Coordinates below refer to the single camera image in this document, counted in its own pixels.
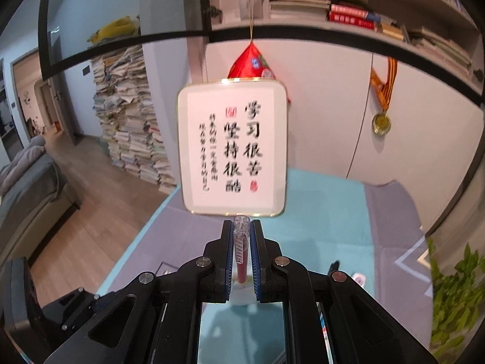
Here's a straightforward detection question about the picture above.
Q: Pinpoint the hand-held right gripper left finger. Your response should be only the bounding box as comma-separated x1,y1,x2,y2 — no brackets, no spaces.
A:
43,220,233,364

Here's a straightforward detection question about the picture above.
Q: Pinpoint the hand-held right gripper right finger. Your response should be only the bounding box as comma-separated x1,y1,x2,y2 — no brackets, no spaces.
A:
250,220,436,364

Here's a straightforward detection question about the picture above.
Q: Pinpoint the red pen with clear cap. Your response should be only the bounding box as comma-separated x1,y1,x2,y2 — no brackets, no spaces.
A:
234,215,251,285

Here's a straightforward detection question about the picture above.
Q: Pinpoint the gold framed calligraphy board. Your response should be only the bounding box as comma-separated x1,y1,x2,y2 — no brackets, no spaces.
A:
177,78,290,217

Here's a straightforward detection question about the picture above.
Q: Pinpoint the grey sofa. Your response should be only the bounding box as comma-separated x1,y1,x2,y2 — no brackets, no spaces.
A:
0,136,82,270

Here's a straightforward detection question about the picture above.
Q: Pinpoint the grey blanket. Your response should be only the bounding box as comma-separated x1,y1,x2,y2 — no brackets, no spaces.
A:
0,136,47,198

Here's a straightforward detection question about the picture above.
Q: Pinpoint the tall pile of worn books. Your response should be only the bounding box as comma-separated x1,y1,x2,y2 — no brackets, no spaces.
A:
91,43,179,195

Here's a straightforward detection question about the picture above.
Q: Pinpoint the gold medal with striped ribbon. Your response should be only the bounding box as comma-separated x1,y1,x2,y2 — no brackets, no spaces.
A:
369,55,398,135

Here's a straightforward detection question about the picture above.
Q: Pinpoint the red hanging pouch ornament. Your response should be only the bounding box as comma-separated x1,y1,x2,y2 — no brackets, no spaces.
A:
227,0,292,103

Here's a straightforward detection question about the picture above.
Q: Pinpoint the green potted plant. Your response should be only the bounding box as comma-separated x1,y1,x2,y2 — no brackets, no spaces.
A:
426,237,485,357

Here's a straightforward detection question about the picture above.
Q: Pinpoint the wooden interior door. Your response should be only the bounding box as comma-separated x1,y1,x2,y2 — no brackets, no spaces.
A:
38,81,58,132

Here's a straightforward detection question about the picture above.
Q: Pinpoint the translucent cup on shelf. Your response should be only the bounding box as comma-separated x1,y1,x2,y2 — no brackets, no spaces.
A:
239,0,266,20

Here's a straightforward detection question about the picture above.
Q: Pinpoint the yellow plush toy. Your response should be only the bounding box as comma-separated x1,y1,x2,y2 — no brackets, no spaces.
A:
87,16,141,45

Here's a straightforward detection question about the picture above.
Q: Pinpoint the stack of white paperback books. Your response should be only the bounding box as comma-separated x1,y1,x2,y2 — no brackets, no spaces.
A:
265,0,332,21

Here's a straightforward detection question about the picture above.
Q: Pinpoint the stack of red books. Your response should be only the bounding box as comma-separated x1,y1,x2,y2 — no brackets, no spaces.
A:
328,3,381,32

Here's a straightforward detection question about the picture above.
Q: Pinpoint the small stack of pale books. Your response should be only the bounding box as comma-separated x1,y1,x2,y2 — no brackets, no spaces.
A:
379,19,407,43

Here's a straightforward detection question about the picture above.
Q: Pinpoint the slanted stack of thin books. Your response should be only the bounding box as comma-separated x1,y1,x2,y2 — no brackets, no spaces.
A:
409,26,473,75

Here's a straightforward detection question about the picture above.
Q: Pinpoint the glass cabinet door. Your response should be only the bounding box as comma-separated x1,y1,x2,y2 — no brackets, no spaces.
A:
38,0,213,82

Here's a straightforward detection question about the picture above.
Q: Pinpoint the grey wall bookshelf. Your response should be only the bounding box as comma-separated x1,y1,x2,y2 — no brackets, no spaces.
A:
206,0,485,97

